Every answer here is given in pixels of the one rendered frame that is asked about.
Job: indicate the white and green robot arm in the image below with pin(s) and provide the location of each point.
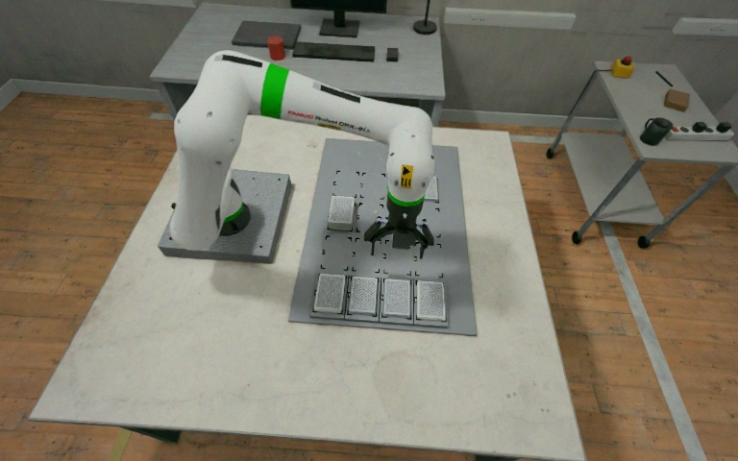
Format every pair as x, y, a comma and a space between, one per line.
208, 131

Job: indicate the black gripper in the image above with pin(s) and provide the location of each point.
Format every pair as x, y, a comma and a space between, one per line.
392, 224

